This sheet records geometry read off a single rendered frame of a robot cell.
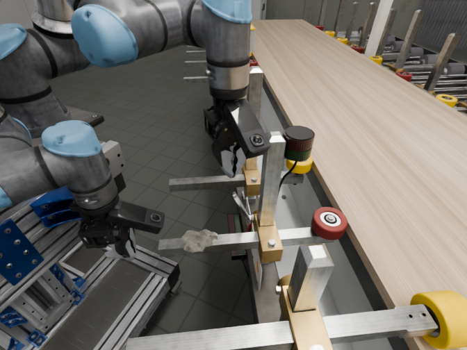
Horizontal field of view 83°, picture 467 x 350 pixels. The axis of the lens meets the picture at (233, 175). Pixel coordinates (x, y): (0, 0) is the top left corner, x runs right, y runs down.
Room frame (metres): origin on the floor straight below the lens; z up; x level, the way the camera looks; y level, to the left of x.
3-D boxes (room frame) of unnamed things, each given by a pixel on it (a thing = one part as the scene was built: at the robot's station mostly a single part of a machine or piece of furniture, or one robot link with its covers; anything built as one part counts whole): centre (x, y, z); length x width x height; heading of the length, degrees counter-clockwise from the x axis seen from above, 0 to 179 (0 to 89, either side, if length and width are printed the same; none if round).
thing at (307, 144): (0.45, -0.13, 1.11); 0.06 x 0.06 x 0.02
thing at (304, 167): (0.67, -0.21, 0.85); 0.08 x 0.08 x 0.11
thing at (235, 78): (0.48, 0.01, 1.23); 0.08 x 0.08 x 0.05
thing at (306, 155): (0.45, -0.13, 1.09); 0.06 x 0.06 x 0.02
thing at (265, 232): (0.42, -0.09, 0.84); 0.13 x 0.06 x 0.05; 6
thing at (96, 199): (0.37, 0.26, 1.05); 0.08 x 0.08 x 0.05
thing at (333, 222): (0.42, -0.23, 0.85); 0.08 x 0.08 x 0.11
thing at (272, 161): (0.44, -0.08, 0.89); 0.03 x 0.03 x 0.48; 6
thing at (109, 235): (0.37, 0.27, 0.97); 0.09 x 0.08 x 0.12; 96
